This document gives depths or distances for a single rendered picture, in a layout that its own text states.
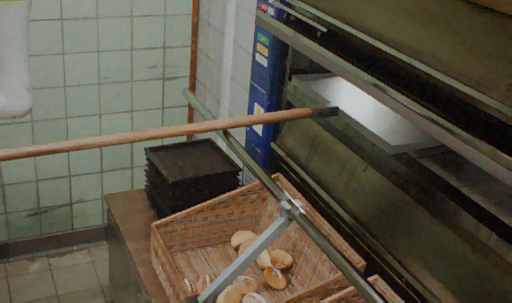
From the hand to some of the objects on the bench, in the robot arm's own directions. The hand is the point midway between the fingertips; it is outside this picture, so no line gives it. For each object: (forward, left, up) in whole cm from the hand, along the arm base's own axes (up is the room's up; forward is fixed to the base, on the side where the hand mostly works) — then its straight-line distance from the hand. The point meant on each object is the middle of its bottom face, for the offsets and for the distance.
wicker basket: (+8, +75, -60) cm, 96 cm away
